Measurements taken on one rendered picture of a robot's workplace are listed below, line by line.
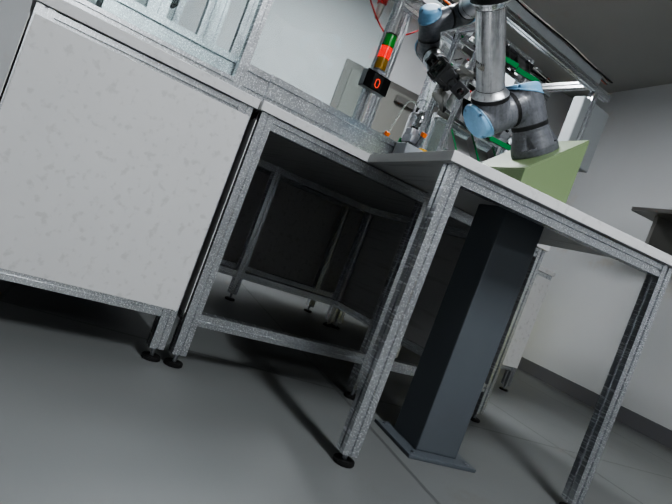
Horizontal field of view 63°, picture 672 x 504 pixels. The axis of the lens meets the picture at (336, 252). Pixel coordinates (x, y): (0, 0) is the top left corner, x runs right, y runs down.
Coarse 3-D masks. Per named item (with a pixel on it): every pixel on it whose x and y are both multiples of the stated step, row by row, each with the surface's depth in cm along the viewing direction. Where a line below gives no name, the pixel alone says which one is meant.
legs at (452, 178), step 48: (480, 192) 145; (432, 240) 143; (480, 240) 180; (528, 240) 177; (576, 240) 161; (480, 288) 174; (384, 336) 143; (432, 336) 186; (480, 336) 176; (624, 336) 175; (384, 384) 144; (432, 384) 177; (480, 384) 179; (624, 384) 173; (432, 432) 175; (576, 480) 173
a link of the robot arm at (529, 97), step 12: (516, 84) 173; (528, 84) 171; (540, 84) 173; (516, 96) 171; (528, 96) 172; (540, 96) 173; (528, 108) 172; (540, 108) 174; (528, 120) 174; (540, 120) 174
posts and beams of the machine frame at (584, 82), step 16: (416, 0) 329; (416, 16) 339; (512, 16) 312; (448, 32) 352; (528, 32) 319; (544, 48) 329; (560, 64) 342; (592, 80) 356; (544, 96) 408; (592, 96) 360; (608, 96) 367
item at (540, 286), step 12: (540, 276) 363; (552, 276) 369; (540, 288) 365; (528, 300) 362; (540, 300) 368; (528, 312) 364; (336, 324) 366; (528, 324) 367; (516, 336) 363; (528, 336) 369; (516, 348) 366; (504, 360) 362; (516, 360) 368; (504, 384) 370
